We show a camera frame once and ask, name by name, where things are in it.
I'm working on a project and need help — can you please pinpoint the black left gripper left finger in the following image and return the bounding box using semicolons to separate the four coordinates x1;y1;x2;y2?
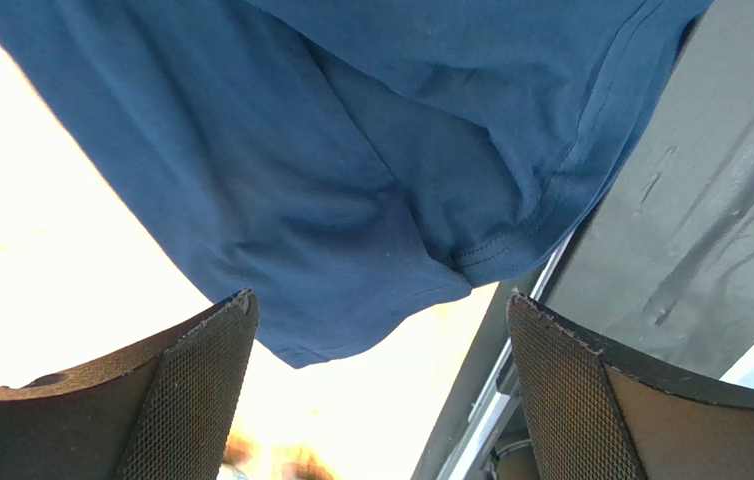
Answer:
0;289;259;479

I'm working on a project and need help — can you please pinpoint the aluminium front rail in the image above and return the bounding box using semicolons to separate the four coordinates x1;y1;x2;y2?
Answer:
436;232;574;479

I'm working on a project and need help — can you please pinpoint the navy blue t shirt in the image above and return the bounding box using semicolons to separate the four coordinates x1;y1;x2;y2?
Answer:
0;1;708;368

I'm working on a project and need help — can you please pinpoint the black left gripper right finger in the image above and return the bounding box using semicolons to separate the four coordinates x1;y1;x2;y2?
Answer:
507;293;754;479

